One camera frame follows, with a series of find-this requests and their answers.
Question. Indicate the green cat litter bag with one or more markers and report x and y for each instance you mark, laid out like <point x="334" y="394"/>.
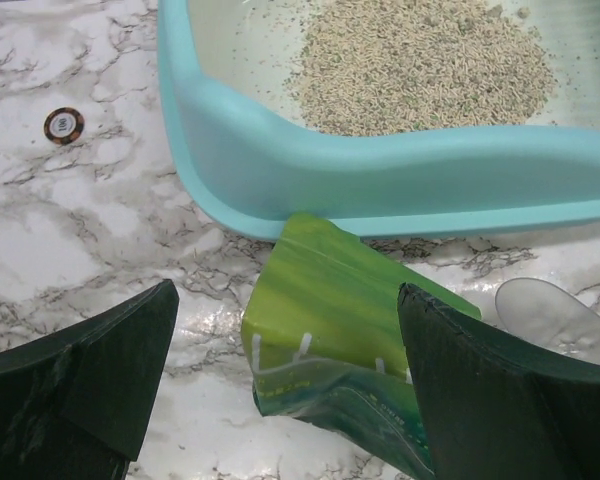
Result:
<point x="322" y="335"/>

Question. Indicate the teal and white litter box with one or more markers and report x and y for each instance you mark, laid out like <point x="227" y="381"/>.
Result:
<point x="249" y="169"/>

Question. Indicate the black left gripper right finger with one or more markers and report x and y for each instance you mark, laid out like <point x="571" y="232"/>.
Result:
<point x="494" y="406"/>

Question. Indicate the beige cat litter pile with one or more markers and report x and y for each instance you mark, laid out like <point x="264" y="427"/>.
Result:
<point x="370" y="68"/>

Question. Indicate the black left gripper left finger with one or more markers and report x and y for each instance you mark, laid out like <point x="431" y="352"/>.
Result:
<point x="76" y="404"/>

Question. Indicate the clear plastic litter scoop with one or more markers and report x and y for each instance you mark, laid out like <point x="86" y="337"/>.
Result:
<point x="545" y="315"/>

